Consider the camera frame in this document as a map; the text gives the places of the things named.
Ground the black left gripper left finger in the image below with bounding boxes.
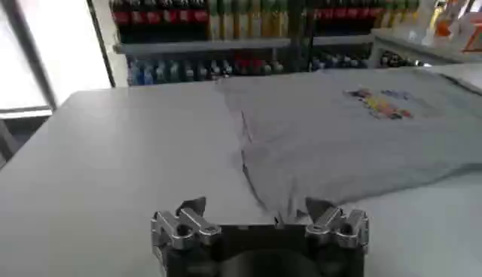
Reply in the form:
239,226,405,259
150,196,222,251

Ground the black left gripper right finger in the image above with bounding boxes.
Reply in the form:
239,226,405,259
304,196,370,251

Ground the grey T-shirt with colourful print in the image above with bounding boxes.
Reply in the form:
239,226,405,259
215,62,482,223

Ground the shelf rack with drink bottles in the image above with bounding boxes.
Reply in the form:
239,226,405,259
108,0,421,87

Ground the white shelf with boxed goods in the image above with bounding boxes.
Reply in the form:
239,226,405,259
371,0,482,69

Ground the dark window frame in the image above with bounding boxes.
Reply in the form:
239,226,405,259
0,0,117,120

